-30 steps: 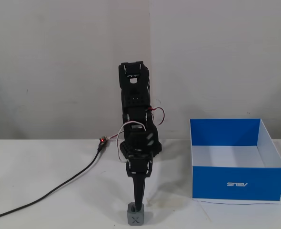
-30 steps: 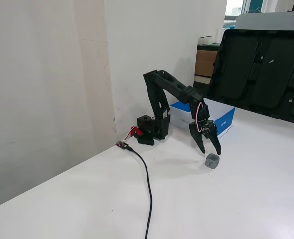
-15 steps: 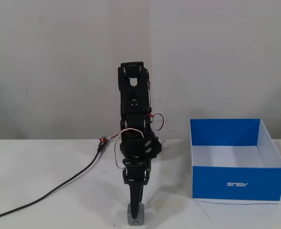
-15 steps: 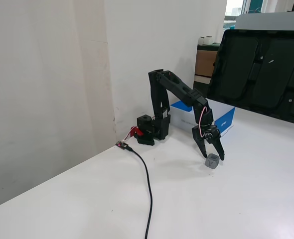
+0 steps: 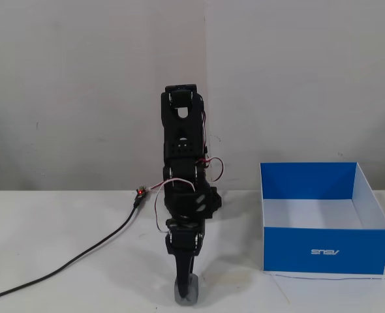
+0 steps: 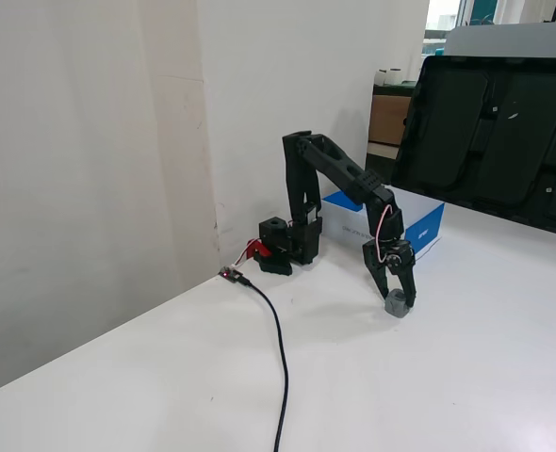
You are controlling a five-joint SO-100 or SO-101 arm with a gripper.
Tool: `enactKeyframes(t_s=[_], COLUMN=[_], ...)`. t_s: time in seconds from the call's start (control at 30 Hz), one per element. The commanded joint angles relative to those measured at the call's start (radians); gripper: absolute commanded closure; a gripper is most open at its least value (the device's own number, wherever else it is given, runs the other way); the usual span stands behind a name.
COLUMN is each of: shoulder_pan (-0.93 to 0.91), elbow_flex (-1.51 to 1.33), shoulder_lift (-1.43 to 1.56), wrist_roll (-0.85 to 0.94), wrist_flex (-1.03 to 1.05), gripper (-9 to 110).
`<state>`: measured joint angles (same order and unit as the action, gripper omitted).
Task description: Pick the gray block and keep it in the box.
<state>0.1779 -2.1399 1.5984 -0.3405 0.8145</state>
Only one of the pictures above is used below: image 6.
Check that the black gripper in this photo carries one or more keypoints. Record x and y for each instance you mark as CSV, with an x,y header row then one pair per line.
x,y
397,260

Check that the gray 3D printed block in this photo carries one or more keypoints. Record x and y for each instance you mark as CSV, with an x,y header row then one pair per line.
x,y
396,306

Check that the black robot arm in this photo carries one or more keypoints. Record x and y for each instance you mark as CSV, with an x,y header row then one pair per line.
x,y
334,162

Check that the blue white cardboard box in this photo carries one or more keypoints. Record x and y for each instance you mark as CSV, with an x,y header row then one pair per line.
x,y
429,230

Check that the brown cardboard box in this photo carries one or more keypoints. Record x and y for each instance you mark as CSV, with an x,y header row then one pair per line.
x,y
388,120

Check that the red table clamp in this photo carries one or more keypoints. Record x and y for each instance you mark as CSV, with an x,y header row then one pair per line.
x,y
255,248

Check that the small controller board red LED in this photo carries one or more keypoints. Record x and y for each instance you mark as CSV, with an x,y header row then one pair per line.
x,y
231,275

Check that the black plastic packaging tray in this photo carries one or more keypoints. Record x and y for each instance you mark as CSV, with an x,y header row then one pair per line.
x,y
495,136

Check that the white cup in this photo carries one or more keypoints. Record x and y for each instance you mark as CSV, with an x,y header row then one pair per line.
x,y
395,77
381,77

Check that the gray rounded panel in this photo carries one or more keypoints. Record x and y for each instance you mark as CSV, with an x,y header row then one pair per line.
x,y
509,40

